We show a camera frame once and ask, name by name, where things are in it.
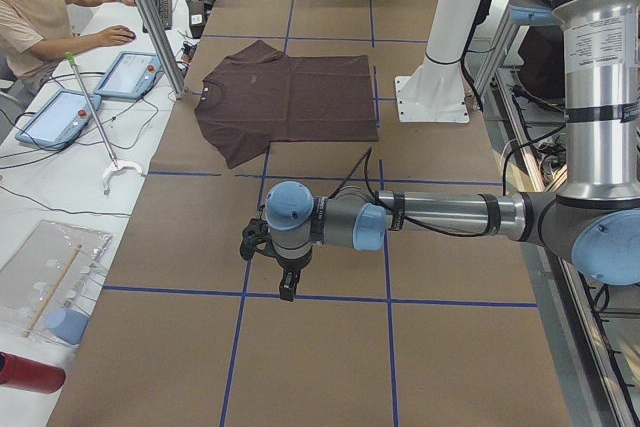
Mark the wooden stick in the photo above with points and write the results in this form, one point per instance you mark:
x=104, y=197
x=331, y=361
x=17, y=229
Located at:
x=50, y=293

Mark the clear plastic bag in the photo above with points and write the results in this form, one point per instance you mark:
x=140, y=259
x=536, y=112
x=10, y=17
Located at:
x=29, y=273

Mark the blue teach pendant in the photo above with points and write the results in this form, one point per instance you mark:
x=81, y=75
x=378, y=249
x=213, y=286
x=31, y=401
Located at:
x=58, y=122
x=130, y=76

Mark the light blue cup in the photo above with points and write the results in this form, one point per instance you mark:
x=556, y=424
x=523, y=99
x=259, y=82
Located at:
x=67, y=324

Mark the person in beige shirt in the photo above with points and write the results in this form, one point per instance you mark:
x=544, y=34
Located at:
x=36, y=35

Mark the white central pillar mount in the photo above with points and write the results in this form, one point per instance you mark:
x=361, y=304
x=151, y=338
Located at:
x=435, y=91

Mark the near blue teach pendant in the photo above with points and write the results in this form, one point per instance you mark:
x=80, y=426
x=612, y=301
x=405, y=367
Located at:
x=58, y=122

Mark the far blue teach pendant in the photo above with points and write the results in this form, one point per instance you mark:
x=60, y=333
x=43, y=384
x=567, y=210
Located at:
x=130, y=76

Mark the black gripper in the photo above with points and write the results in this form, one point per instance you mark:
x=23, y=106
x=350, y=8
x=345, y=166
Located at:
x=291, y=265

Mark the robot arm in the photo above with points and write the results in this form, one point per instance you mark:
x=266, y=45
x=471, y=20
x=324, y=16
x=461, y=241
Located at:
x=590, y=221

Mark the black computer mouse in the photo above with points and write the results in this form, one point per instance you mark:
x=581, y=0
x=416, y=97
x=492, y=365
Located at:
x=125, y=36

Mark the dark brown t-shirt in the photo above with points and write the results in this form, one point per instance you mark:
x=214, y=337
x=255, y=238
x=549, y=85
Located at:
x=260, y=95

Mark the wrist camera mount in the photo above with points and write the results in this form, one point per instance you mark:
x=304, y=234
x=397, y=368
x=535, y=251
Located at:
x=256, y=239

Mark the black keyboard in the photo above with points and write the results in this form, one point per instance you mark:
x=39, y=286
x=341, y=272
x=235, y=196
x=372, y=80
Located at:
x=164, y=9

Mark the aluminium frame post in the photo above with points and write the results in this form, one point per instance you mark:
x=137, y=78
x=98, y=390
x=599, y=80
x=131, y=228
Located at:
x=160, y=41

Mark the red bottle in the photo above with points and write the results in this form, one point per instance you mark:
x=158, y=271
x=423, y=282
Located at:
x=25, y=374

